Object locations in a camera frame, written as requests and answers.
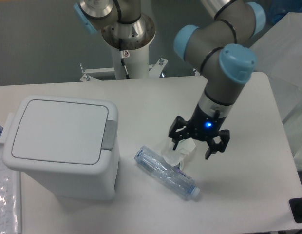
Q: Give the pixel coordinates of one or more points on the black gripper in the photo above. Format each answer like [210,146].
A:
[202,126]

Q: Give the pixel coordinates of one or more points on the white push-button trash can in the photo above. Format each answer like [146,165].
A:
[67,144]

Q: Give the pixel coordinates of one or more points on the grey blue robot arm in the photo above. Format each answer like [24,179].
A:
[216,52]

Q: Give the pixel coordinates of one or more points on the clear plastic water bottle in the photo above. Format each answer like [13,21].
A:
[171,177]

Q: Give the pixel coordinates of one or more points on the black device at edge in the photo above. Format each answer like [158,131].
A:
[296,208]

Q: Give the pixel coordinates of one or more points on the blue plastic bag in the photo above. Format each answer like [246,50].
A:
[279,8]

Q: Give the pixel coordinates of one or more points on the clear sleeve with papers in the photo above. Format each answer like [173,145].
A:
[10,200]

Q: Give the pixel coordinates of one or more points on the white metal base frame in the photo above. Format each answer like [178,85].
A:
[154,71]

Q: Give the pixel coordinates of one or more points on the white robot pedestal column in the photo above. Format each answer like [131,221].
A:
[131,61]

